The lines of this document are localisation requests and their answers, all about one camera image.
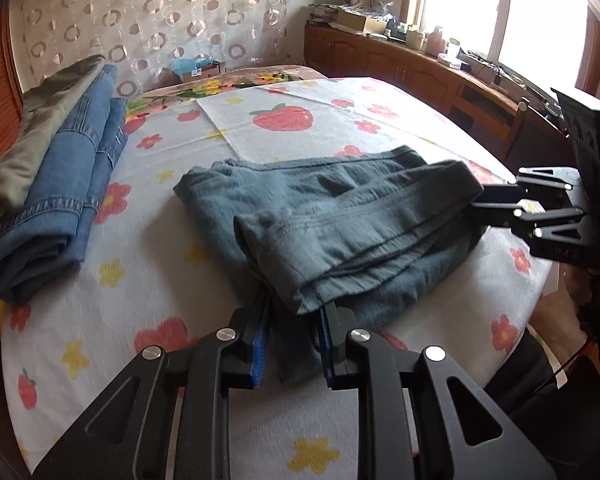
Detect teal grey pants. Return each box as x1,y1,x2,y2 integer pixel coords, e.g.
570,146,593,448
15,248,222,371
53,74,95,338
174,146,483,382

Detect person's right hand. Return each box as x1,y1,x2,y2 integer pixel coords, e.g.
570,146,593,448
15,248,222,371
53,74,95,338
530,263,591,364

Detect long wooden cabinet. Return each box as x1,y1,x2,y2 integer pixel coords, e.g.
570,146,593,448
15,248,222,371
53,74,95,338
303,24,576,170

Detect pink bottle on cabinet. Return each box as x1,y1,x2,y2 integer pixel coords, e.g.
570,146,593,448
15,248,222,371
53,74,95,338
425,26,446,58

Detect folded blue jeans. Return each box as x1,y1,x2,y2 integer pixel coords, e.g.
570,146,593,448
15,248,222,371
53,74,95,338
0,64,126,304

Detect cardboard box on cabinet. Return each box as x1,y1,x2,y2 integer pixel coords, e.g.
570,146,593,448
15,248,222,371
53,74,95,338
336,9,387,35

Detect folded olive green garment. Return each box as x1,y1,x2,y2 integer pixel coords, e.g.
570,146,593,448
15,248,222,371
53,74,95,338
0,54,105,218

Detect pink floral blanket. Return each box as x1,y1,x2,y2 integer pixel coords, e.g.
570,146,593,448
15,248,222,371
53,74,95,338
126,65,325,120

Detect box with blue cloth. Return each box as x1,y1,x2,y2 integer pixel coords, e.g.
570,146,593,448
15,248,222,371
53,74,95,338
171,58,225,82

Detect pink circle pattern curtain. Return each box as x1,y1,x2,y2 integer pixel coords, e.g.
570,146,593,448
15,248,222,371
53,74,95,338
9,0,288,96

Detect window with white frame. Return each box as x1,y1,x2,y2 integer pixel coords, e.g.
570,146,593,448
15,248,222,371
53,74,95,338
401,0,600,94

